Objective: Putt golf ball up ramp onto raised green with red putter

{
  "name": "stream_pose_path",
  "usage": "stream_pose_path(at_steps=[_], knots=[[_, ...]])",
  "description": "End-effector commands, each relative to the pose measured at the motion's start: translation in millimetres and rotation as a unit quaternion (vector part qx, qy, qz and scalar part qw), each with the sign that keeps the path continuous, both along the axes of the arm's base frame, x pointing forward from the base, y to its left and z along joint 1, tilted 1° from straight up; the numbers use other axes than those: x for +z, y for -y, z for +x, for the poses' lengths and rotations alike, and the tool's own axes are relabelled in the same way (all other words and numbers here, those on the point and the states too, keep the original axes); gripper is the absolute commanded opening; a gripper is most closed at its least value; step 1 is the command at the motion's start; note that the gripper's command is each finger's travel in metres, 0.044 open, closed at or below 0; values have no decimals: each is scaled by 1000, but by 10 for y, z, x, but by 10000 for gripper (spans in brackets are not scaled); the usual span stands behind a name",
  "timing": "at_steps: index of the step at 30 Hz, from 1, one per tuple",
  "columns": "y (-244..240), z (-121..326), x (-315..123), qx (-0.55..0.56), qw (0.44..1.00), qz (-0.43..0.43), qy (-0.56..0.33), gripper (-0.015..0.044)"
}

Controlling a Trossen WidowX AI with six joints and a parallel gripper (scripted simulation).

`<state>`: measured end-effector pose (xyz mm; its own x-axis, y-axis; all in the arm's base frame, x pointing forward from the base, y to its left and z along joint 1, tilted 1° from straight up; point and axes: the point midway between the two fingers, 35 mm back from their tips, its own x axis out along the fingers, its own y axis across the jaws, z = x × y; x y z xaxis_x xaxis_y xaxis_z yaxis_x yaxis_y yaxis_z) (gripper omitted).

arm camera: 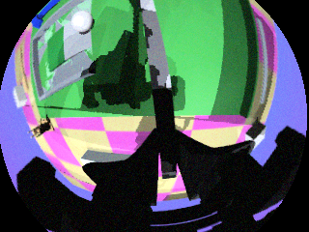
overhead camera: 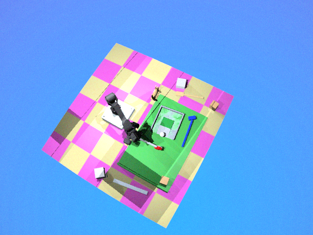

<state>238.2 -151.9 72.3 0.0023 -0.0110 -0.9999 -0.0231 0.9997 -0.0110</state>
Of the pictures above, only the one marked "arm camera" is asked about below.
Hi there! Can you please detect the white flat bar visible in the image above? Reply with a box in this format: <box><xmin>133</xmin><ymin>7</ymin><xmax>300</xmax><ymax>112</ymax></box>
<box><xmin>256</xmin><ymin>16</ymin><xmax>267</xmax><ymax>104</ymax></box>

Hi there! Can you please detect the blue golf putter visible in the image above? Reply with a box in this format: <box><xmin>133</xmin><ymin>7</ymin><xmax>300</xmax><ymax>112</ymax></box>
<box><xmin>31</xmin><ymin>0</ymin><xmax>61</xmax><ymax>28</ymax></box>

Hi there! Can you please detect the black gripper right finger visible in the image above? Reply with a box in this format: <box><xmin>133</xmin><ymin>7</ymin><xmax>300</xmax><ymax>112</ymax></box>
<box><xmin>175</xmin><ymin>129</ymin><xmax>256</xmax><ymax>201</ymax></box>

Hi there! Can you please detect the green flat mat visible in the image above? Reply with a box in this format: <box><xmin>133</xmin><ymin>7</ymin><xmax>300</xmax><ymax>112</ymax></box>
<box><xmin>30</xmin><ymin>0</ymin><xmax>250</xmax><ymax>119</ymax></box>

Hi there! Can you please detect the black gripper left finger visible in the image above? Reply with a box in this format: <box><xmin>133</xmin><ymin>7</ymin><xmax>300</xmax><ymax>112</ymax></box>
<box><xmin>82</xmin><ymin>129</ymin><xmax>159</xmax><ymax>205</ymax></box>

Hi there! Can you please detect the white golf ball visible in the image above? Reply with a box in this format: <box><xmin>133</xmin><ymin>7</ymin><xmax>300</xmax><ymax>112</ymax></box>
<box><xmin>70</xmin><ymin>11</ymin><xmax>94</xmax><ymax>32</ymax></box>

